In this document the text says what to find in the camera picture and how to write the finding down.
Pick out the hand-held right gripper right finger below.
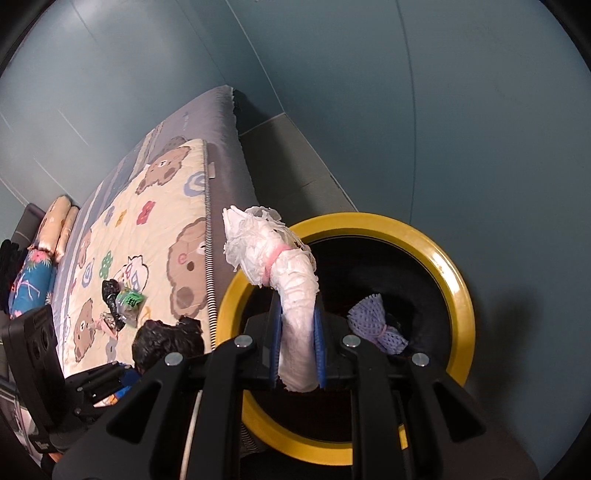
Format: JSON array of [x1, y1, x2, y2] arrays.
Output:
[[313, 295, 541, 480]]

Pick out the white foam net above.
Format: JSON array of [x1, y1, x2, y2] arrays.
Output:
[[222, 205, 321, 393]]

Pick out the green snack packet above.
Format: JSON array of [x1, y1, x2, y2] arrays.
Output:
[[115, 288, 145, 326]]

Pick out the black clothing pile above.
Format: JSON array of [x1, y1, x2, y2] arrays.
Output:
[[0, 237, 28, 315]]

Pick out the blue striped bed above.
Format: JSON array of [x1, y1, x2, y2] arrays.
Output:
[[46, 85, 259, 370]]

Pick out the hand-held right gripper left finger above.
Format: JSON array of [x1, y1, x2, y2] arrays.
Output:
[[53, 291, 282, 480]]

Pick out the bear printed cream blanket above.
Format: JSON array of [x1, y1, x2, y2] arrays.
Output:
[[60, 138, 218, 370]]

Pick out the small black plastic bag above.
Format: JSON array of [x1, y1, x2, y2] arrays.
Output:
[[102, 279, 125, 330]]

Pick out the grey headboard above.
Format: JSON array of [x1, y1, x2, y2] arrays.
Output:
[[11, 203, 47, 250]]

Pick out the peach pillows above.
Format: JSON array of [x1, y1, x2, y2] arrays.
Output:
[[37, 196, 81, 259]]

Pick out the large black plastic bag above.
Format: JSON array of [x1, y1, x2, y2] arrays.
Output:
[[131, 316, 206, 374]]

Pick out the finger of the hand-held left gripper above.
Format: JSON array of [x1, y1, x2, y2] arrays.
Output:
[[69, 391, 122, 422], [69, 362, 139, 391]]

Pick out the purple foam net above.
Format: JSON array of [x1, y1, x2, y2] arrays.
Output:
[[346, 293, 409, 356]]

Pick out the black bin with yellow rim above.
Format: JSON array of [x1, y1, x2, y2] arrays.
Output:
[[216, 212, 476, 467]]

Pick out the blue floral folded quilt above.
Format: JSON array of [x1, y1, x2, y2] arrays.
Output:
[[9, 247, 58, 319]]

